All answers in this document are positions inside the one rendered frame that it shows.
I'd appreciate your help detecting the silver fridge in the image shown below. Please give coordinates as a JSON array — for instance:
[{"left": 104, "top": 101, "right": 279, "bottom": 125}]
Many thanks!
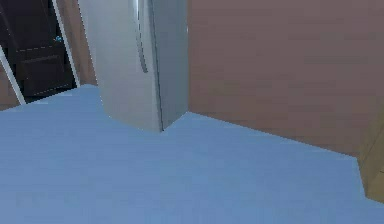
[{"left": 77, "top": 0, "right": 190, "bottom": 133}]

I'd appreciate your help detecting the dark brown room door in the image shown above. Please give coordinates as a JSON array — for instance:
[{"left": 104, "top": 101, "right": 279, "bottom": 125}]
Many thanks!
[{"left": 0, "top": 0, "right": 78, "bottom": 103}]

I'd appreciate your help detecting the tan wooden cupboard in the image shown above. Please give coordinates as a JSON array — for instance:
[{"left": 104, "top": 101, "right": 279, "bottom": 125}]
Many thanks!
[{"left": 357, "top": 107, "right": 384, "bottom": 205}]

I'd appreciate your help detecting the grey fridge handle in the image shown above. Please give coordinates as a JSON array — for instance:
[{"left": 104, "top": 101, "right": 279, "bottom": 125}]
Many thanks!
[{"left": 133, "top": 0, "right": 149, "bottom": 74}]

